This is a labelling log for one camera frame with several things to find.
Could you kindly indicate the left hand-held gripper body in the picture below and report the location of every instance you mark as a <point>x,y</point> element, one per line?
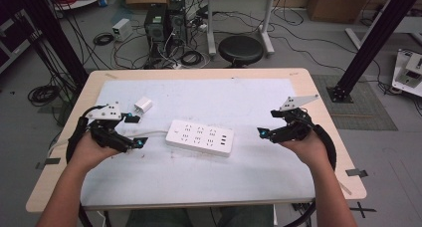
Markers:
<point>106,134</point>

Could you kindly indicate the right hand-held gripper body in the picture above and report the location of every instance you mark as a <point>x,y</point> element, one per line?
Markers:
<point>295,129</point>

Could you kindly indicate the white charger adapter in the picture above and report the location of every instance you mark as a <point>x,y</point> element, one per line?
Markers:
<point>143,105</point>

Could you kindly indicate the white power strip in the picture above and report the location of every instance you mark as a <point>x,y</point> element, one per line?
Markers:
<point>199,137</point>

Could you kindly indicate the person's left hand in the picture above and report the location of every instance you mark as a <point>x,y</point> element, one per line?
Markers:
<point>88,154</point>

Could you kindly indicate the person's right hand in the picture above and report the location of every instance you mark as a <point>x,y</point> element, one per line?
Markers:
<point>312,152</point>

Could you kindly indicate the grey tape strip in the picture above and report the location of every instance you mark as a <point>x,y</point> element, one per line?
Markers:
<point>356,173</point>
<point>49,161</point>

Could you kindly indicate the grey floor mat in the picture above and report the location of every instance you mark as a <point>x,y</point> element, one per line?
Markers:
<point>361,114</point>

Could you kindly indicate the white table mat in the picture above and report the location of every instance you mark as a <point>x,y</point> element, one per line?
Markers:
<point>199,180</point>

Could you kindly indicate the black round stool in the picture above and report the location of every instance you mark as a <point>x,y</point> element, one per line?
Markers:
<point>240,49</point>

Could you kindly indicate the white power supply box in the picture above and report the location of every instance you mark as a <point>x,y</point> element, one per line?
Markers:
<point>122,29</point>

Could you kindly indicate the black computer tower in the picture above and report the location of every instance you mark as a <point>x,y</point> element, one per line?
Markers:
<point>177,21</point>
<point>155,28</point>

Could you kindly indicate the black metal column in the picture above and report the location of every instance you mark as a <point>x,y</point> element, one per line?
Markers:
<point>375,41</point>
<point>56,38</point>

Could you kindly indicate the large cardboard box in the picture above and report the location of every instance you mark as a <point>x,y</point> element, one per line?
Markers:
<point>338,4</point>

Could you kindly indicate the white device with plates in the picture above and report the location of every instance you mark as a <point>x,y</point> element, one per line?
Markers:
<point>409,74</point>

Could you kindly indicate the round white table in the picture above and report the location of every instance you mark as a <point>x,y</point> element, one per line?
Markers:
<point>79,1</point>

